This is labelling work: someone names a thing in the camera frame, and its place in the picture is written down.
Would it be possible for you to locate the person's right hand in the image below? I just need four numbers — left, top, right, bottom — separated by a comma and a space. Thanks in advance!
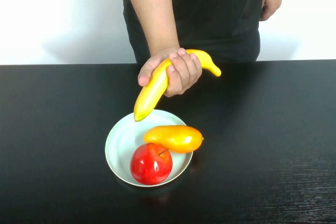
137, 47, 203, 98

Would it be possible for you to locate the black shirt torso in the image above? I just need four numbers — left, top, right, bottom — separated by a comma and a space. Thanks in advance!
122, 0, 265, 63

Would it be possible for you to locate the red apple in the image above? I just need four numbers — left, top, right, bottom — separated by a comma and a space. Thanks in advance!
130, 142, 174, 186

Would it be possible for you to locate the yellow banana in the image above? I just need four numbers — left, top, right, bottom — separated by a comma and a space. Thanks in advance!
133, 49, 222, 123

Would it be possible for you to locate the orange yellow mango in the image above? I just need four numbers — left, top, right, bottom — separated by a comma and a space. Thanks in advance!
143, 125, 205, 154

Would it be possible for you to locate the pale green bowl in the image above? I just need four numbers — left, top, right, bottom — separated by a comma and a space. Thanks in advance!
104, 109, 194, 188

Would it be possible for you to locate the person's right forearm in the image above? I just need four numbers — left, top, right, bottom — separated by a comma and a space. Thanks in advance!
121, 0, 181, 57

